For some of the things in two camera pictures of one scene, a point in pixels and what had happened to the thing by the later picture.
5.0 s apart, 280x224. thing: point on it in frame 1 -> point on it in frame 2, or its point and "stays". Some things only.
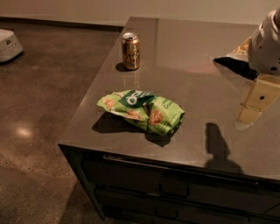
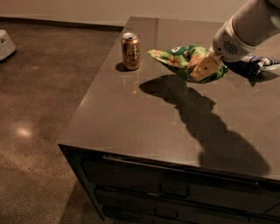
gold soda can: [131, 50] stays
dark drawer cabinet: [129, 189] stays
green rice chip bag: [159, 115] -> [180, 58]
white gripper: [264, 48] -> [227, 48]
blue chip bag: [241, 66] stays
